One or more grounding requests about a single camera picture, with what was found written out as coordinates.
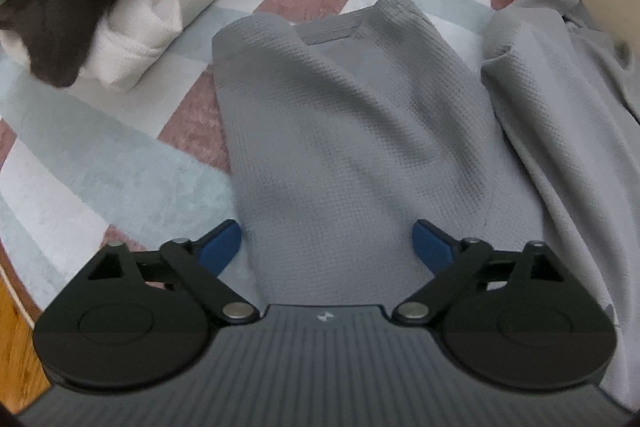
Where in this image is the folded cream garment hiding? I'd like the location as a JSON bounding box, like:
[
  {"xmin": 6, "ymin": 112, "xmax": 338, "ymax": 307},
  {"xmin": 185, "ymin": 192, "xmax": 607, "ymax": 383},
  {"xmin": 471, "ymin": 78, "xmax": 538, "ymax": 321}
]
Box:
[{"xmin": 0, "ymin": 0, "xmax": 321, "ymax": 94}]

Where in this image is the checked pink and grey rug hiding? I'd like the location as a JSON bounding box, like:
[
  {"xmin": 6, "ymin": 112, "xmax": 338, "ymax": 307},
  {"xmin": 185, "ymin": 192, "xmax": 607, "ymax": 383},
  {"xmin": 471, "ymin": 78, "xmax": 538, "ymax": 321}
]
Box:
[{"xmin": 0, "ymin": 0, "xmax": 531, "ymax": 323}]

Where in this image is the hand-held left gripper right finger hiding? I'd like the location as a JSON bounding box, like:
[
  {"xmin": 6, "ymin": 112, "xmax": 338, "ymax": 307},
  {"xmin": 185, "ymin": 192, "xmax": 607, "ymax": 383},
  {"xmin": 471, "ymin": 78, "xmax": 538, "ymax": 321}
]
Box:
[{"xmin": 392, "ymin": 219, "xmax": 566, "ymax": 325}]

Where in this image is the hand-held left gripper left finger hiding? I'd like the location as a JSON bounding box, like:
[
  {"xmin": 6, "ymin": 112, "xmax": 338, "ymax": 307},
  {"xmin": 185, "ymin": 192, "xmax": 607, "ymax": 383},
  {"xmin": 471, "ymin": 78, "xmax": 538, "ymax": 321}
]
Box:
[{"xmin": 87, "ymin": 219, "xmax": 261, "ymax": 325}]

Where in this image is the grey waffle-knit shirt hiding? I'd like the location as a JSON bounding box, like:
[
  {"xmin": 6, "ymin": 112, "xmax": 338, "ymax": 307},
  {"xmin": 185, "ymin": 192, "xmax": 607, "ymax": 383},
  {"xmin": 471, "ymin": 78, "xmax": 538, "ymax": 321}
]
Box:
[{"xmin": 212, "ymin": 0, "xmax": 640, "ymax": 403}]

